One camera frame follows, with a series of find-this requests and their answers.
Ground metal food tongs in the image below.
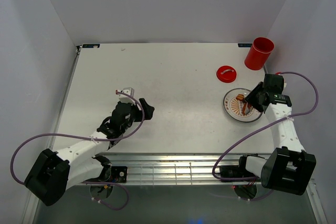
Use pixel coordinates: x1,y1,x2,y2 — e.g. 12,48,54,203
242,102,253,115

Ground brown braised meat piece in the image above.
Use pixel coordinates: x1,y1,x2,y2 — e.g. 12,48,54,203
236,94,245,101

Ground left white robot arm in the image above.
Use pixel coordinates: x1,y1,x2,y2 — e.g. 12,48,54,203
24,98,155,206

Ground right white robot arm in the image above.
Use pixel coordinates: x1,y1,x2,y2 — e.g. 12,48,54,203
237,74,316,195

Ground red cylindrical lunch container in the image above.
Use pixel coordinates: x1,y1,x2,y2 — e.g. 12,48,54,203
244,37,275,70

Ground patterned round plate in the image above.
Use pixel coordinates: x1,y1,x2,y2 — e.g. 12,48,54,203
223,88,261,123

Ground red container lid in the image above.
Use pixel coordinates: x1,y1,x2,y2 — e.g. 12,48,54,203
216,66,237,83

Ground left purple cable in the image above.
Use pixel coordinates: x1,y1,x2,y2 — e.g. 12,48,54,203
10,91,145,185

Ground purple cable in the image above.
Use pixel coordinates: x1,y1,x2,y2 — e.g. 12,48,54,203
212,71,320,183
10,91,145,185

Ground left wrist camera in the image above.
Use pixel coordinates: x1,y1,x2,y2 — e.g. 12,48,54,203
116,87,134,104

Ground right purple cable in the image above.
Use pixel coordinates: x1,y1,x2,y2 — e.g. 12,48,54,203
212,71,320,183

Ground aluminium table frame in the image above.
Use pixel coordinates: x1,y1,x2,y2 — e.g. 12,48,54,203
20,42,326,224

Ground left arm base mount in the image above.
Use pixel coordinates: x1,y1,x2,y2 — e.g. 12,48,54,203
91,156,128,183

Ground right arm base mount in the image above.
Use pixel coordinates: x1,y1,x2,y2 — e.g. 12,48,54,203
214,155,258,182

